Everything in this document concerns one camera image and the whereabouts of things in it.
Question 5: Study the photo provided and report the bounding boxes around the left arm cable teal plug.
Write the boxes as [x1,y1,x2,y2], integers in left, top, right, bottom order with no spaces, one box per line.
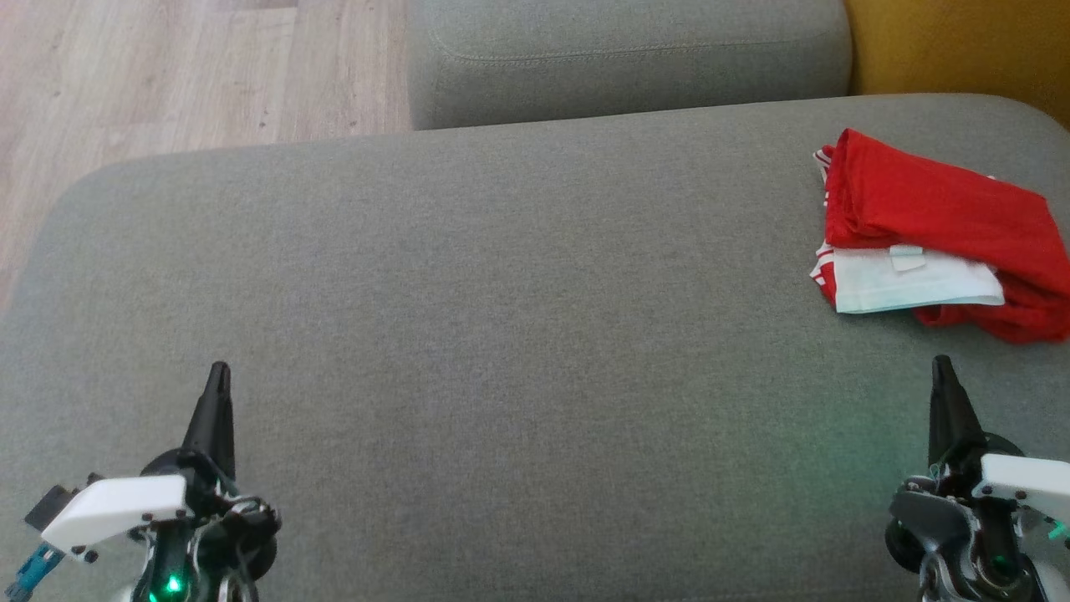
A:
[0,542,66,602]

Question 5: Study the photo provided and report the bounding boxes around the yellow upholstered seat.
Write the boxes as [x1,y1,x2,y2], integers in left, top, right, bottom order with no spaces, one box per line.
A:
[844,0,1070,130]

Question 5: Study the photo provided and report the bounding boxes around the small grey sofa cushion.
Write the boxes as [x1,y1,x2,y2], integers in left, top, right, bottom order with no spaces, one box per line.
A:
[407,0,853,131]

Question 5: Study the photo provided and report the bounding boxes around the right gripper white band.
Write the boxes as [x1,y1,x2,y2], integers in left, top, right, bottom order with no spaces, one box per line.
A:
[886,355,1070,602]

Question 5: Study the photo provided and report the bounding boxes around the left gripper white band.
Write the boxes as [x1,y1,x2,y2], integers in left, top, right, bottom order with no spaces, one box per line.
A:
[42,361,281,602]

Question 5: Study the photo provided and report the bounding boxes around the red shorts white trim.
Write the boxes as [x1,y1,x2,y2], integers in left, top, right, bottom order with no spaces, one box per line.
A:
[915,268,1070,345]

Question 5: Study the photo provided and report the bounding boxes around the large grey sofa seat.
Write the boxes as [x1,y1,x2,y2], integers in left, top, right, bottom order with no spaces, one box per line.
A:
[0,94,1070,602]

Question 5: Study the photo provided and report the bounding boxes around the red jersey white sleeves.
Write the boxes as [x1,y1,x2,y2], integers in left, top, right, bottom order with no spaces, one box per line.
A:
[809,128,1070,315]

